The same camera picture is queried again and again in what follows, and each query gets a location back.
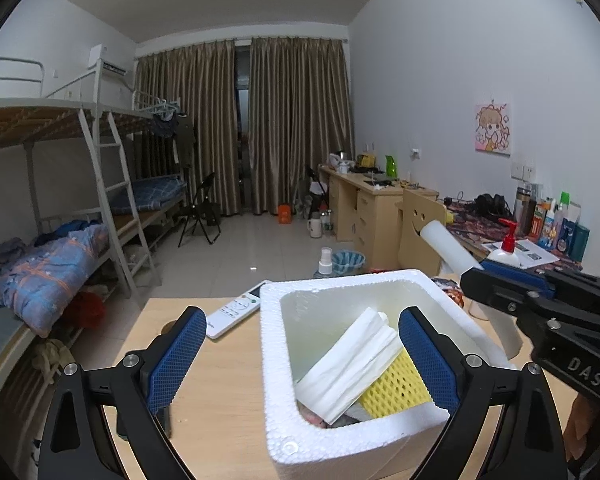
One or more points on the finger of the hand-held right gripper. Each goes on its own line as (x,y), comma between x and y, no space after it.
(520,273)
(495,292)

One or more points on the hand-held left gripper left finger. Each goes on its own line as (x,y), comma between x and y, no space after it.
(177,360)

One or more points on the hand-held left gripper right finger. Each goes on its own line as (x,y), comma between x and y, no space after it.
(427,360)

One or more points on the yellow foam net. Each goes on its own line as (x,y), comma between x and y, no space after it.
(395,390)

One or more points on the white tissue pack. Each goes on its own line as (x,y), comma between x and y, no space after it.
(350,360)

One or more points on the grey sock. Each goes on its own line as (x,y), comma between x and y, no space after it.
(356,415)

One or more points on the white foam box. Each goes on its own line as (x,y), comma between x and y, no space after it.
(280,410)

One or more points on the person's right hand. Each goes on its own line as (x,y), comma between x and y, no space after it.
(582,427)

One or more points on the white lotion pump bottle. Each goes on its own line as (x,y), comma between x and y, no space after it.
(505,257)

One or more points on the white paper sheets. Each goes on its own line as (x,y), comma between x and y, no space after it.
(535,255)

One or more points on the large red snack packet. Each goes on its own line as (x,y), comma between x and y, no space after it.
(452,292)

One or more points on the row of toiletry bottles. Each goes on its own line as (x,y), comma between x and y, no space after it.
(555,225)

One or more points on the printed desk mat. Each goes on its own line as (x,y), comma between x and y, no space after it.
(470,225)

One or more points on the black headphones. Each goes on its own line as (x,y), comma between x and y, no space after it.
(492,205)

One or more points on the white remote control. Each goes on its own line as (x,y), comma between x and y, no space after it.
(235,310)

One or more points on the yellow bag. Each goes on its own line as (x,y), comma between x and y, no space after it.
(449,217)

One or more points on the wooden smiley chair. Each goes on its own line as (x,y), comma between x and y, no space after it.
(420,230)

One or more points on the red bag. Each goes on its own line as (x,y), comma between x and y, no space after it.
(87,310)

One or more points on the blue basin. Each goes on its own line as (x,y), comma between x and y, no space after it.
(350,262)

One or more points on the beige cloth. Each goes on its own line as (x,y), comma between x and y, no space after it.
(52,360)

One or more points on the wooden desk with drawers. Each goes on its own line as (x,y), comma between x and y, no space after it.
(375,220)

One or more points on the blue plaid quilt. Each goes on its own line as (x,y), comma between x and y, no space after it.
(55,275)

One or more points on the black folding chair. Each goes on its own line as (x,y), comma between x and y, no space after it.
(200,210)

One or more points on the blue mattress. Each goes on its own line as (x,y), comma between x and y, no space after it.
(150,192)

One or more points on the white thermos jug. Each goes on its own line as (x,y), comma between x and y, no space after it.
(315,226)

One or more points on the orange bucket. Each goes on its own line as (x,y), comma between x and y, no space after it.
(285,213)

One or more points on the white bed ladder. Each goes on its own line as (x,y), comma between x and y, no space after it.
(115,185)

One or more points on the dark grey clothes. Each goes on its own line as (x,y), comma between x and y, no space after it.
(2,260)

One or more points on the black folding stand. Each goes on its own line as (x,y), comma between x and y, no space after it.
(312,190)

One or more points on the hanging dark clothes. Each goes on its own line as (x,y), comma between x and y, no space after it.
(175,132)

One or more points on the brown curtain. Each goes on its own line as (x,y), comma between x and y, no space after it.
(190,130)
(300,120)

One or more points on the white air conditioner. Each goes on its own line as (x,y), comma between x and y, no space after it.
(107,60)

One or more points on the double white wall socket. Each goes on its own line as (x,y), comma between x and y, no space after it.
(524,171)

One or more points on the cartoon wall poster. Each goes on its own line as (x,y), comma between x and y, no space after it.
(492,127)

